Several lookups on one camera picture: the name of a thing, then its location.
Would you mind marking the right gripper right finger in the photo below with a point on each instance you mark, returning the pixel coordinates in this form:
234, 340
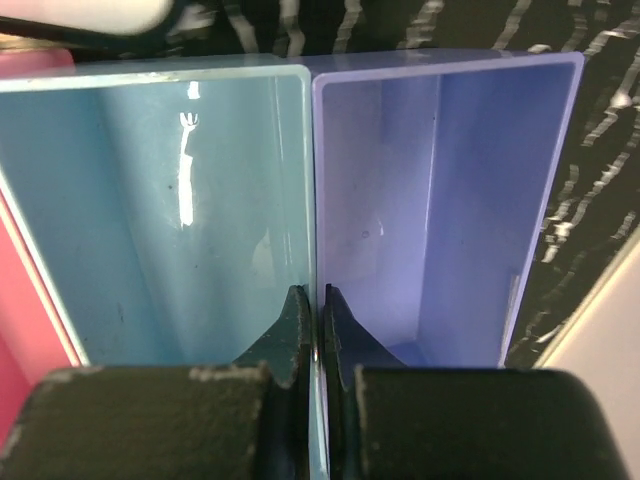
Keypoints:
388, 420

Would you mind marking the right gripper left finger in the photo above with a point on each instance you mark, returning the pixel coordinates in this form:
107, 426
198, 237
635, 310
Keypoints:
245, 420

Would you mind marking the pink bin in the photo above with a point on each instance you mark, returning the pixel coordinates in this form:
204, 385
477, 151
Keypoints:
33, 339

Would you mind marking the purple bin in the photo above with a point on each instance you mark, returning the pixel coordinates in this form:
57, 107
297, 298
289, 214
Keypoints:
433, 169

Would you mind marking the white dry-erase board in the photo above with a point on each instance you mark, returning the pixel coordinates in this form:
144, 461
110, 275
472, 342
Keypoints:
119, 17

